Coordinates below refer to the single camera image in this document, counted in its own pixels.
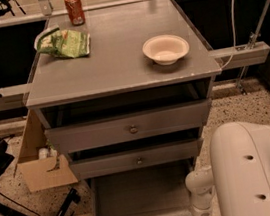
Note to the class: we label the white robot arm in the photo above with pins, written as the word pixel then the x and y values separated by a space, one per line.
pixel 239 174

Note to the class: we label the red soda can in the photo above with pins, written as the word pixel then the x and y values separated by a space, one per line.
pixel 75 12

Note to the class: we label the grey bottom drawer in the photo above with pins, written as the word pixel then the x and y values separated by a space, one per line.
pixel 152 191

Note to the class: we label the white paper bowl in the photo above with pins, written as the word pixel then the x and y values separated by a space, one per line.
pixel 166 49

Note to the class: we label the grey middle drawer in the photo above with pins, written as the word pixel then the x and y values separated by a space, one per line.
pixel 144 157

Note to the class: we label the cardboard box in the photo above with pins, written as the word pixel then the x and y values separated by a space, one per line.
pixel 40 165

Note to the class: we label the green chip bag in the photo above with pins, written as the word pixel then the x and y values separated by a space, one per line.
pixel 62 43

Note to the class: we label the grey drawer cabinet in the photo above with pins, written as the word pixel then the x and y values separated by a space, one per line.
pixel 118 79

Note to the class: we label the grey drawer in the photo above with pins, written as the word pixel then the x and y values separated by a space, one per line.
pixel 144 157
pixel 152 191
pixel 129 127

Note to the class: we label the grey top drawer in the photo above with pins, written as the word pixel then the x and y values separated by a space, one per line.
pixel 129 127

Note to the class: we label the grey metal rail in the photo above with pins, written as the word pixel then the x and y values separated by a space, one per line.
pixel 230 58

